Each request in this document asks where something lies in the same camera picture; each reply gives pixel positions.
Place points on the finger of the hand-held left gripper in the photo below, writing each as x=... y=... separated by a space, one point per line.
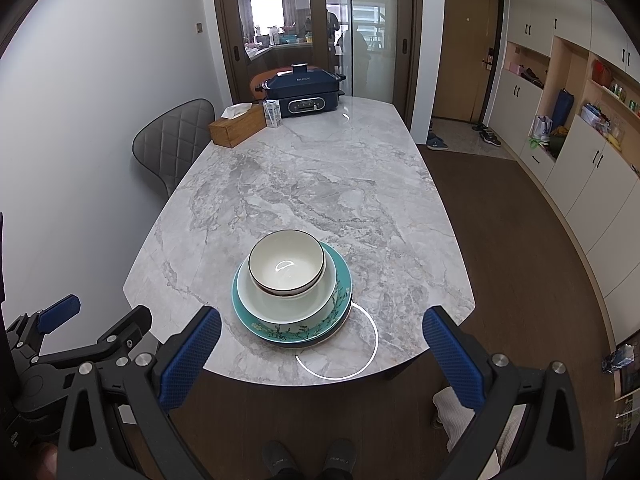
x=131 y=321
x=60 y=312

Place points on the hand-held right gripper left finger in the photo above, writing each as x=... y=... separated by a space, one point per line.
x=192 y=360

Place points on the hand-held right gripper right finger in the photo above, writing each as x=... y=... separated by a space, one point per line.
x=452 y=360

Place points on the large white bowl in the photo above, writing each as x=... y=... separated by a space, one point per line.
x=280 y=310

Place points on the teal blossom plate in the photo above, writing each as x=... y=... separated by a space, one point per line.
x=300 y=332
x=325 y=340

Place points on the small white bowl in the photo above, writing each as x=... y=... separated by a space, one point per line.
x=285 y=260

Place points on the person's left hand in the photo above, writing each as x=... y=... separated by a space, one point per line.
x=45 y=462

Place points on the white fabric chair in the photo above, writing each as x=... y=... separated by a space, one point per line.
x=460 y=425

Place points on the black slipper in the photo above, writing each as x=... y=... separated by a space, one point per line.
x=279 y=460
x=340 y=460

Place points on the grey quilted chair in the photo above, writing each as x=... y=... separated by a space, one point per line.
x=170 y=140

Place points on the blue sneaker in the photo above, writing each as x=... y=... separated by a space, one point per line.
x=437 y=143

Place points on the wooden tissue box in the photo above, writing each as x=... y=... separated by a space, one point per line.
x=235 y=130

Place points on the white shopping bag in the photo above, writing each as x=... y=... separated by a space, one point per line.
x=541 y=127

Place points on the small white drink carton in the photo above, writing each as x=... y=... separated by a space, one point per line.
x=272 y=112

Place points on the orange chair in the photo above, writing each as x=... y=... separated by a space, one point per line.
x=262 y=80

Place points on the blue bag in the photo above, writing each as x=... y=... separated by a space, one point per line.
x=562 y=107

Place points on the dark blue electric cooker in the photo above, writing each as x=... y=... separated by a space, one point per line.
x=300 y=92

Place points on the kitchen counter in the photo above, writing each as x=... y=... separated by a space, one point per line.
x=280 y=55

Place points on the brown wooden entrance door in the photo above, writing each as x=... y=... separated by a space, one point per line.
x=465 y=45

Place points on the glass sliding door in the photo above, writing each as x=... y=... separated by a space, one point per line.
x=380 y=35

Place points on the white wall cabinet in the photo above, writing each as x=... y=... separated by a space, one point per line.
x=575 y=185

